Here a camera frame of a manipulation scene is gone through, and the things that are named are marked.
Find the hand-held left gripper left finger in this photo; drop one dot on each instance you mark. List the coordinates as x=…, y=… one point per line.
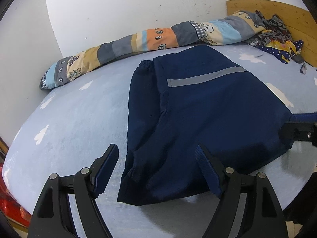
x=107, y=168

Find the red plastic object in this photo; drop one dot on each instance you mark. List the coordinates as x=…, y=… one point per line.
x=10, y=203

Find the navy blue jacket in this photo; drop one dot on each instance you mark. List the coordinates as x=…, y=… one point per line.
x=198, y=116

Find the wooden headboard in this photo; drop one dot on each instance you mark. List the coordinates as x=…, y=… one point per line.
x=260, y=6

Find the navy star-printed cloth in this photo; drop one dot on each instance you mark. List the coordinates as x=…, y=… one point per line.
x=279, y=48

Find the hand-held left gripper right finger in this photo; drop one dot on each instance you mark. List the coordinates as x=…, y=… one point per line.
x=208, y=169

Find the grey patterned cloth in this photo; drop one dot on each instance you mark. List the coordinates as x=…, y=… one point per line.
x=275, y=26

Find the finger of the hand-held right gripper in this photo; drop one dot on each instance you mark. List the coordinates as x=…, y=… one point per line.
x=297, y=131

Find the small purple white packet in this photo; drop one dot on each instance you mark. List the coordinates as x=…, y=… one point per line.
x=303, y=68

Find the dark grey item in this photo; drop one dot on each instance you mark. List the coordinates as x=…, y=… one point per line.
x=299, y=59

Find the light blue cloud bed sheet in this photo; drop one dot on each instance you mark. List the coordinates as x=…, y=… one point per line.
x=74, y=119

